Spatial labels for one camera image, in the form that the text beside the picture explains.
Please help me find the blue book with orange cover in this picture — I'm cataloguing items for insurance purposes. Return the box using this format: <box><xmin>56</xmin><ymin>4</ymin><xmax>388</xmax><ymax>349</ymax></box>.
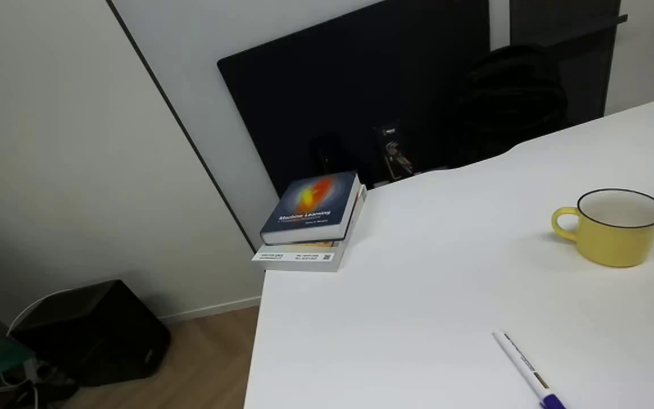
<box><xmin>261</xmin><ymin>169</ymin><xmax>361</xmax><ymax>246</ymax></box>

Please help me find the black backpack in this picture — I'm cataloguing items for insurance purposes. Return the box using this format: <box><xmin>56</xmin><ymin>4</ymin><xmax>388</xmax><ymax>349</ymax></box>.
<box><xmin>446</xmin><ymin>44</ymin><xmax>567</xmax><ymax>166</ymax></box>

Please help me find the white marker with blue cap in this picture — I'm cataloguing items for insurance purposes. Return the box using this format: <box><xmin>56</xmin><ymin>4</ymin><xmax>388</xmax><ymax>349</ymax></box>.
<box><xmin>492</xmin><ymin>331</ymin><xmax>567</xmax><ymax>409</ymax></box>

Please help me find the large black monitor panel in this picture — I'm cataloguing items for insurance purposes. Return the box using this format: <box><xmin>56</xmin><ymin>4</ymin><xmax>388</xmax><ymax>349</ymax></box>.
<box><xmin>219</xmin><ymin>0</ymin><xmax>490</xmax><ymax>191</ymax></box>

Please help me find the black box on floor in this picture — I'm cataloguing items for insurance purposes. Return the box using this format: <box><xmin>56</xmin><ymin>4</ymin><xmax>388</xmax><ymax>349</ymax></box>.
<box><xmin>12</xmin><ymin>280</ymin><xmax>170</xmax><ymax>385</ymax></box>

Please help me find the yellow enamel mug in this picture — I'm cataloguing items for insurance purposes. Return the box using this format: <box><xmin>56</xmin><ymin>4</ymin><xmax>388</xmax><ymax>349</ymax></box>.
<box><xmin>553</xmin><ymin>189</ymin><xmax>654</xmax><ymax>268</ymax></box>

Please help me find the white book underneath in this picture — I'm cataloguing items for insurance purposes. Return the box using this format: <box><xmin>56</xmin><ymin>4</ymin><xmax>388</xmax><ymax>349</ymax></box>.
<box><xmin>250</xmin><ymin>189</ymin><xmax>370</xmax><ymax>275</ymax></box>

